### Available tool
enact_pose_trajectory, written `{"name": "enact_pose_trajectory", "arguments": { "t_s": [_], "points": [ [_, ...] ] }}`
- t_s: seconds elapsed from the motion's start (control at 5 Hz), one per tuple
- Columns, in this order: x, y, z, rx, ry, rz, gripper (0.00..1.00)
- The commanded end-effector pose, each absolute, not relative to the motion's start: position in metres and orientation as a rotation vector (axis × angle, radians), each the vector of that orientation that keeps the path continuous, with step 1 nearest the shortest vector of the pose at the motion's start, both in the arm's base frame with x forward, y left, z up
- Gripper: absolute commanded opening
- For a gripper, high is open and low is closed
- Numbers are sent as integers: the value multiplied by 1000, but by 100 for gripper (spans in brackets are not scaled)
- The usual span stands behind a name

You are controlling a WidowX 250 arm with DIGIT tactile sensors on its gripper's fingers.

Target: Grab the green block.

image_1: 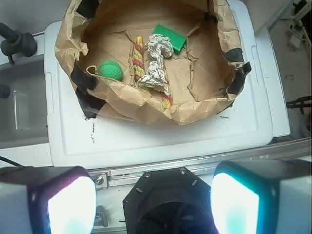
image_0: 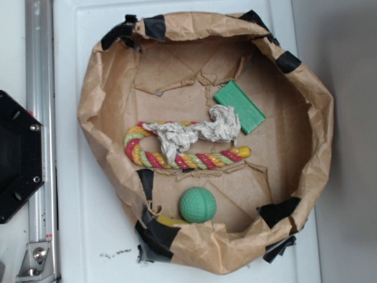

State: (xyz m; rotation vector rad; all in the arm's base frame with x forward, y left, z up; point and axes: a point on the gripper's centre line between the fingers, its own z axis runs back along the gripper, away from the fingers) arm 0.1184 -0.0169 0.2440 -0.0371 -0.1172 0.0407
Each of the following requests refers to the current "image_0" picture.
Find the green rectangular block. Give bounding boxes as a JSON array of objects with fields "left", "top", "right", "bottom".
[{"left": 214, "top": 81, "right": 266, "bottom": 135}]

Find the brown paper bag bin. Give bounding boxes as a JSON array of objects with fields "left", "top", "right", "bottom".
[{"left": 78, "top": 11, "right": 334, "bottom": 274}]

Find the crumpled white cloth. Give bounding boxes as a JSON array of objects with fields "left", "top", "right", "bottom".
[{"left": 143, "top": 105, "right": 241, "bottom": 163}]

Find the green dimpled ball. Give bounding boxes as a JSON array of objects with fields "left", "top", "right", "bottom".
[{"left": 179, "top": 187, "right": 217, "bottom": 223}]

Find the yellow object under bag edge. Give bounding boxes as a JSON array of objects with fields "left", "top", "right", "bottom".
[{"left": 156, "top": 215, "right": 189, "bottom": 227}]

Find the multicolour rope toy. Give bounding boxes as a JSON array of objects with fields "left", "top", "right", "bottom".
[{"left": 123, "top": 121, "right": 251, "bottom": 170}]

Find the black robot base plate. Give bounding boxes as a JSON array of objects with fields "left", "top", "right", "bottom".
[{"left": 1, "top": 91, "right": 44, "bottom": 224}]

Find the metal corner bracket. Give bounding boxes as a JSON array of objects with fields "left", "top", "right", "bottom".
[{"left": 16, "top": 241, "right": 54, "bottom": 282}]

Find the aluminium extrusion rail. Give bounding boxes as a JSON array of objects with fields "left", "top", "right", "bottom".
[{"left": 25, "top": 1, "right": 61, "bottom": 282}]

